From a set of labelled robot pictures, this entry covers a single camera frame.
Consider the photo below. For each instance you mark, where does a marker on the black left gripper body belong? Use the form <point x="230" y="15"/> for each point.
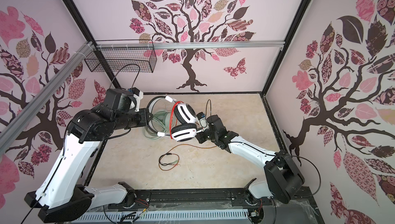
<point x="140" y="118"/>

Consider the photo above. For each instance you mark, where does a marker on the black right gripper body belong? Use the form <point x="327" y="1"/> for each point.
<point x="207" y="135"/>

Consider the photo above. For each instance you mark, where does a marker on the mint green headphones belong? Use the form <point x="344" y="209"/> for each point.
<point x="160" y="123"/>

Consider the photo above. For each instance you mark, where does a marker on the white black headphones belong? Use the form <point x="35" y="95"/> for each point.
<point x="183" y="121"/>

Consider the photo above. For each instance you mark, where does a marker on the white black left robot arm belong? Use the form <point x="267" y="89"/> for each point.
<point x="60" y="198"/>

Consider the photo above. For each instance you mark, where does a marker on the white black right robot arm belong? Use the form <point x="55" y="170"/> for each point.
<point x="283" y="178"/>

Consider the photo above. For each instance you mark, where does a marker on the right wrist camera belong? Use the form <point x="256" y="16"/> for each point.
<point x="202" y="120"/>

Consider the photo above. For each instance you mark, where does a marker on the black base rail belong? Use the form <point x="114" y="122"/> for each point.
<point x="236" y="197"/>

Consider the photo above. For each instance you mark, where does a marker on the black wire basket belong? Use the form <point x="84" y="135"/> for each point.
<point x="135" y="55"/>

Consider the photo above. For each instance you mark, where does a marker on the aluminium rail back wall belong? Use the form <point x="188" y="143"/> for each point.
<point x="190" y="45"/>

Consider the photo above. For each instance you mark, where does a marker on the aluminium rail wall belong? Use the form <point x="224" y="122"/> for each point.
<point x="12" y="131"/>
<point x="190" y="45"/>

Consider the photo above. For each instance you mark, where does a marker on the white slotted cable duct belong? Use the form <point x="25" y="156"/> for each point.
<point x="237" y="216"/>

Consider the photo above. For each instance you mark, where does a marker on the aluminium rail left wall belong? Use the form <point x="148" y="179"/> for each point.
<point x="12" y="131"/>

